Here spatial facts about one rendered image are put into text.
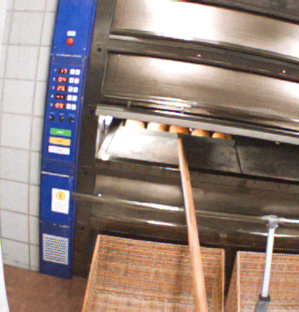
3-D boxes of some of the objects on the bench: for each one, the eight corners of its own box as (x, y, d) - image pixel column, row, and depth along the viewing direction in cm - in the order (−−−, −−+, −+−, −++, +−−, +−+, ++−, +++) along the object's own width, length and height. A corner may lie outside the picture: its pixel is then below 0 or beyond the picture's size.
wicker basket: (93, 283, 239) (96, 232, 231) (213, 296, 239) (226, 247, 230) (78, 340, 193) (80, 288, 185) (217, 355, 193) (232, 305, 184)
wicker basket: (222, 298, 238) (235, 249, 229) (325, 300, 237) (341, 254, 228) (227, 357, 192) (243, 307, 183) (348, 358, 191) (368, 308, 182)
